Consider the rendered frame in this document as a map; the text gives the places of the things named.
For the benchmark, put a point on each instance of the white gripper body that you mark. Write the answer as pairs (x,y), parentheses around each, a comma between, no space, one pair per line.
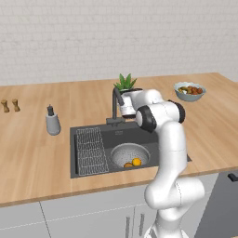
(127,104)

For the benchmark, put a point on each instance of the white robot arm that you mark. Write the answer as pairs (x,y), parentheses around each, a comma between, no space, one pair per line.
(169,145)

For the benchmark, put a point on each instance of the dark grey sink faucet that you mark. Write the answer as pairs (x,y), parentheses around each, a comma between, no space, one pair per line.
(115,107)

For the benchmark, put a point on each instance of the dark grey sink basin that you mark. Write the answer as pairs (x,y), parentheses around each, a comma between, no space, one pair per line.
(130,138)

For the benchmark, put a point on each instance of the white perforated colander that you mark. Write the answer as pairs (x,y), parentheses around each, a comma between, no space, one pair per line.
(124,153)

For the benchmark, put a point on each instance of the orange tangerine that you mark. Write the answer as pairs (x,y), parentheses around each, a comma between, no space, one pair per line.
(136,161)

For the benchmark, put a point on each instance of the orange-brown peach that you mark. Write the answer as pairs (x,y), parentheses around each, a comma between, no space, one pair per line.
(128,165)

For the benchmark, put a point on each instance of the green plant in white pot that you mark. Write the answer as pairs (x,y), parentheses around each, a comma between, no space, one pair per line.
(125,82)

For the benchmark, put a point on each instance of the pale blue fruit bowl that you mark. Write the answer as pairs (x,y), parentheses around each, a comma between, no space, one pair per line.
(189,96)

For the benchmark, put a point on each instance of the mixed fruit pile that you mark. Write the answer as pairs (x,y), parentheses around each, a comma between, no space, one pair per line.
(190,90)

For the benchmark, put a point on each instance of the grey soap dispenser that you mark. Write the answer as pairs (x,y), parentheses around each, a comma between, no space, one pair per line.
(53,124)

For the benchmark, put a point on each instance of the grey false drawer front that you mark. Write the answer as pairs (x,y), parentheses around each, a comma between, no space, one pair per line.
(93,203)

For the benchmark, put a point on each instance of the wooden shaker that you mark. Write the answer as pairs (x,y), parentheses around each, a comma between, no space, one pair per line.
(5,106)
(15,105)

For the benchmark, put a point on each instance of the dark grey dishwasher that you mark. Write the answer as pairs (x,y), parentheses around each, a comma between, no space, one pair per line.
(221,207)

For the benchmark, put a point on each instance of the grey cupboard panel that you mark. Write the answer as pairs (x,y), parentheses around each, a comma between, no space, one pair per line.
(20,220)

